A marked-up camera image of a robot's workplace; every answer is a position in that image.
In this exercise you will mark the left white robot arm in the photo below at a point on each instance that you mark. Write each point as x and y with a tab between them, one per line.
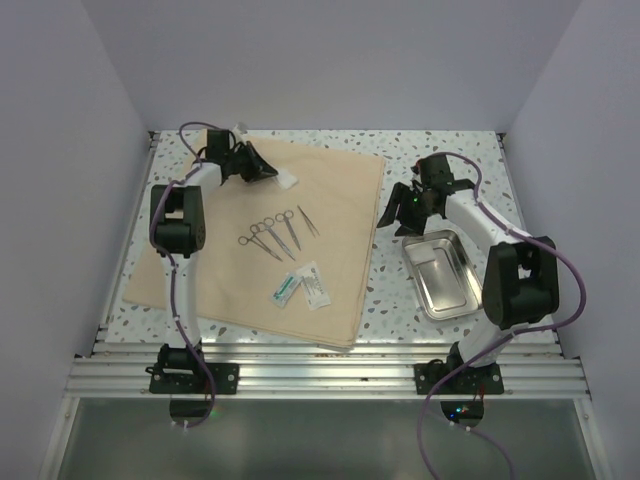
177	231

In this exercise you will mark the steel surgical scissors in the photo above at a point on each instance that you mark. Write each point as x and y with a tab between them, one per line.
286	218

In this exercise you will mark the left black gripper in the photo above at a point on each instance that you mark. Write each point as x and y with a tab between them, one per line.
254	159

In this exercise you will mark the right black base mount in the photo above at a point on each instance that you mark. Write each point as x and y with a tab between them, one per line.
473	380

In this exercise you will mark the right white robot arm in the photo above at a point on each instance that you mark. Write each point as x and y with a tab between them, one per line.
520	285

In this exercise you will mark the stainless steel tray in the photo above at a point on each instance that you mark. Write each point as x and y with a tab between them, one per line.
445	280

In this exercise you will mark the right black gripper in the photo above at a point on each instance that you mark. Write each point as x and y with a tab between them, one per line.
409	226

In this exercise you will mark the steel forceps left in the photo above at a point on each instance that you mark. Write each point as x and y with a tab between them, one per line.
254	239

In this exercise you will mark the green suture packet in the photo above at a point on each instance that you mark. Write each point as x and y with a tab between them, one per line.
286	289

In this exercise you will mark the beige cloth drape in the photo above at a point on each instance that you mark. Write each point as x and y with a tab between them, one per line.
338	189

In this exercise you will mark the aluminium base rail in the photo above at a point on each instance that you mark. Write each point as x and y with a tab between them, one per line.
296	371

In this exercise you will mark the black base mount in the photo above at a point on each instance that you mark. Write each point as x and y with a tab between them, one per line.
473	380
223	379

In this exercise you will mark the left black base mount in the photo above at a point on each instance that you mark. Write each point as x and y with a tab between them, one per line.
223	379

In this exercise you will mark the steel tweezers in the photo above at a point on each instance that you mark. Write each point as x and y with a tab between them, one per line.
310	225

